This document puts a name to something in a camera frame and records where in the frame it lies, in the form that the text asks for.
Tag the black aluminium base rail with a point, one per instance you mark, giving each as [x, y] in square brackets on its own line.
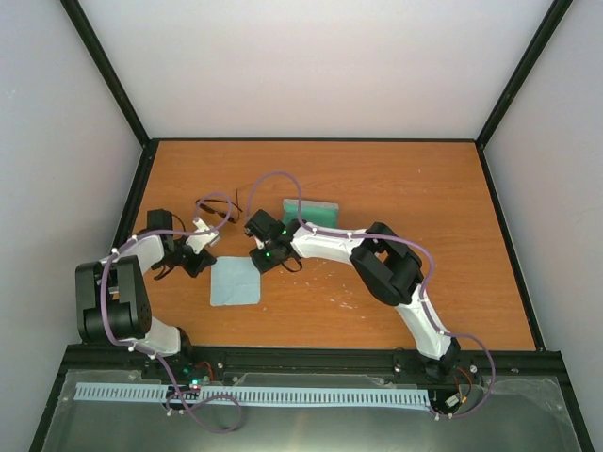
[392, 365]

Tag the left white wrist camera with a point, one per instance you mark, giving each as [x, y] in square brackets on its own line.
[203, 236]

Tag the right black frame post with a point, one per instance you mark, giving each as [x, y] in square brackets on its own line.
[538, 43]

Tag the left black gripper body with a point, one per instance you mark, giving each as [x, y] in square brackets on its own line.
[191, 268]

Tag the left controller board with leds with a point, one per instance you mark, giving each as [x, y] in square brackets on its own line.
[198, 374]

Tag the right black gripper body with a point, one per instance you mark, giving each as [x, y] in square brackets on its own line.
[268, 261]

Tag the grey glasses case green lining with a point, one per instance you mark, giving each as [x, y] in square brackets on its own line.
[323, 214]

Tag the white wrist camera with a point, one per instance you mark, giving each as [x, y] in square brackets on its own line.
[259, 243]
[203, 236]

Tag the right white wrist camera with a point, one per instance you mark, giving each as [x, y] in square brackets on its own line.
[259, 243]

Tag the light blue slotted cable duct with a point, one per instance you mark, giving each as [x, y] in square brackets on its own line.
[413, 399]

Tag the clear acrylic cover plate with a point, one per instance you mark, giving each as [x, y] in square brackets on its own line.
[506, 414]

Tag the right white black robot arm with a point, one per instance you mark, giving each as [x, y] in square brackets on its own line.
[388, 267]

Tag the light blue cleaning cloth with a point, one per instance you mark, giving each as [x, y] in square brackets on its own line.
[234, 281]

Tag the left black frame post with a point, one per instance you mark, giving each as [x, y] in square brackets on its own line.
[95, 49]

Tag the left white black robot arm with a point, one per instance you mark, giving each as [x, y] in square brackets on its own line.
[112, 302]

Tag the black sunglasses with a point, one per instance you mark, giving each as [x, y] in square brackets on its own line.
[221, 207]

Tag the right controller board with wires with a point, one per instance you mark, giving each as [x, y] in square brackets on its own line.
[463, 383]

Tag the black frame post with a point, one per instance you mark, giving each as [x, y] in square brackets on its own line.
[95, 49]
[538, 43]

